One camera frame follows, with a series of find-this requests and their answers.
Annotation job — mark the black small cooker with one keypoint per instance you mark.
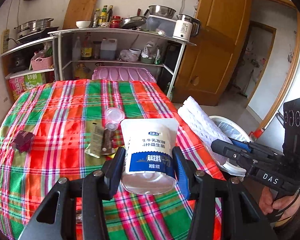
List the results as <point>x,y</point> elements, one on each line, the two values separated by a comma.
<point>16,63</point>

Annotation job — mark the crumpled plastic bag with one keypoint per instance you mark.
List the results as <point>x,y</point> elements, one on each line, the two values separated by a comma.
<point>126,56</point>

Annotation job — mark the small white metal rack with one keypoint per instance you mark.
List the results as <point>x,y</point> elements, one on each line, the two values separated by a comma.
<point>27,46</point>

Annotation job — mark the pink plastic basket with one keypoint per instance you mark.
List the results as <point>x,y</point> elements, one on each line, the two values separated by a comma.
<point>42,63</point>

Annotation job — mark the yellow oil bottle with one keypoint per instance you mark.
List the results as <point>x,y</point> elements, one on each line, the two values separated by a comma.
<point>82,72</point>

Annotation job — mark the steel mixing bowl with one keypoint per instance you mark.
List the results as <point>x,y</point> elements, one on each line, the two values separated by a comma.
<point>162,11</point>

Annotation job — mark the white jerrycan dark liquid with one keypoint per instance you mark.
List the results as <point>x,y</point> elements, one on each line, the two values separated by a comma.
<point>108,51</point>

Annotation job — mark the black induction cooker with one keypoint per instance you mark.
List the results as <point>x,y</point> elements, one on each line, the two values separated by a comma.
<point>37,35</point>

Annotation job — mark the red cardboard box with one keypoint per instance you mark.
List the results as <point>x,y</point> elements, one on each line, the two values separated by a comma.
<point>16,87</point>

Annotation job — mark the clear storage box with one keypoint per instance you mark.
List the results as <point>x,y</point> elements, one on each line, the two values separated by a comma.
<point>160,26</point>

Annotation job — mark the person's right hand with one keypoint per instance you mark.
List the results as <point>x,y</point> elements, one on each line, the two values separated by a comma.
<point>267,202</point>

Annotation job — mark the clear bin liner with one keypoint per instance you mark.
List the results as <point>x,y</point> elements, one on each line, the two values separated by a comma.
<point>227,127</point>

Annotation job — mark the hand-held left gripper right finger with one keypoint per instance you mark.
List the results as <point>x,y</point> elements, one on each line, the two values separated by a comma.
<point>181,170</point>

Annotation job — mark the yellowed power strip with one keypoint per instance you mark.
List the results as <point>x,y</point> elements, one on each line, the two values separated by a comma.
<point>5,41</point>

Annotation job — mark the pink storage box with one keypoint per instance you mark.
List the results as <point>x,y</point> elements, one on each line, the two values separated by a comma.
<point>125,73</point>

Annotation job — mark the clear plastic bottle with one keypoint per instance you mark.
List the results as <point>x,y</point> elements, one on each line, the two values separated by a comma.
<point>76,50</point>

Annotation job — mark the dark sauce bottle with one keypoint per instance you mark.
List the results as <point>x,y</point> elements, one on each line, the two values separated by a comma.
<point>110,13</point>

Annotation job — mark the person's right forearm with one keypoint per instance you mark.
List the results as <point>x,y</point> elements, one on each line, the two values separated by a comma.
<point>286,227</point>

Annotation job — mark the white foam fruit net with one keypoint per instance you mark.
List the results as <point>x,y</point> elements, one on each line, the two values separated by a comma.
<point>200,122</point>

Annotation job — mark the white bowl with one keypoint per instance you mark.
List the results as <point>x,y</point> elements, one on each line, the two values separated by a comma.
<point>83,24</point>

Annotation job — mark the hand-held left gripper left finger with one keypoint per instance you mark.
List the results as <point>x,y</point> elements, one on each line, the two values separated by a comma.
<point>116,170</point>

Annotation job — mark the dark red wrapper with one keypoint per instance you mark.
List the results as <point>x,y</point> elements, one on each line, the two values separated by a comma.
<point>22,141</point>

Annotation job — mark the steel steamer pot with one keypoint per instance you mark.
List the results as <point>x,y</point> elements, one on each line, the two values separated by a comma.
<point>42,23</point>

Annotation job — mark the steel frying pan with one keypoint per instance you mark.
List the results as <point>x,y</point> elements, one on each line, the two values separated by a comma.
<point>132,22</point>

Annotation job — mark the plaid tablecloth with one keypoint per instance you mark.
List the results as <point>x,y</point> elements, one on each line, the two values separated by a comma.
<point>52,105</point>

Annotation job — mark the small sauce bottle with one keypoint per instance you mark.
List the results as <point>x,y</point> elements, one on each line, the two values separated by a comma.
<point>96,20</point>

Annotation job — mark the small dark jar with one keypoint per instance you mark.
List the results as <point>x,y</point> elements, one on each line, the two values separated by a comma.
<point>96,51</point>

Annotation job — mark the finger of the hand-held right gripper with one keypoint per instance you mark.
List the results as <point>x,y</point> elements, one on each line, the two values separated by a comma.
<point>241,145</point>
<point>227,152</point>

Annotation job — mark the green packet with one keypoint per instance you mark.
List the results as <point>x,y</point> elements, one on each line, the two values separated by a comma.
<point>157,60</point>

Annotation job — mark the white electric kettle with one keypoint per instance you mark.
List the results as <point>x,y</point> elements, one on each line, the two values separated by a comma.
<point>182,28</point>

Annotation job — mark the yellow label sauce bottle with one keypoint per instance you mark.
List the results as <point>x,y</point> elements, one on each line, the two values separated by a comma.
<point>103,16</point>

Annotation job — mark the small clear plastic cup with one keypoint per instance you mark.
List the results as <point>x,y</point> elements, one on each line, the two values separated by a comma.
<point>111,125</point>

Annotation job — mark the green cardboard box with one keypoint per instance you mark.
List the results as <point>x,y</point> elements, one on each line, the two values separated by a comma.
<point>35,78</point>

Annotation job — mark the white plastic tub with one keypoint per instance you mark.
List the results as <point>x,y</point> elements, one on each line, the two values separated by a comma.
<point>136,53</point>

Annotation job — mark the large clear plastic cup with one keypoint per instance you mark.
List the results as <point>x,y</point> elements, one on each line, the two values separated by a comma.
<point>115,115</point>

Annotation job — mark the wooden door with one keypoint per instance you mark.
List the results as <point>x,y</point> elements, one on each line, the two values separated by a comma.
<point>215,42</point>

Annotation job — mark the white blue yogurt pouch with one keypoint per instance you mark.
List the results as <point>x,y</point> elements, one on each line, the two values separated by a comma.
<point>147,142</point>

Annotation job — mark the soy sauce bottle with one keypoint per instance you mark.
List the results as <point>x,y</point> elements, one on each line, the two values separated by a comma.
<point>86,51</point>

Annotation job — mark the large white metal rack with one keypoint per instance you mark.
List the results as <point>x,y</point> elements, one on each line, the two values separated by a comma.
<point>60,60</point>

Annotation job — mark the wooden cutting board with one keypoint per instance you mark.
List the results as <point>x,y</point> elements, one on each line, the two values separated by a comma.
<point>81,10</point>

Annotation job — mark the red lid jar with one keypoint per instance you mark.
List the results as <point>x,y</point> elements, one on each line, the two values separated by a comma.
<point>115,22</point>

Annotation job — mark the white plastic bin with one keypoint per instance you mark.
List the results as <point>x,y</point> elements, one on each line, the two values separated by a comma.
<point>231,169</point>

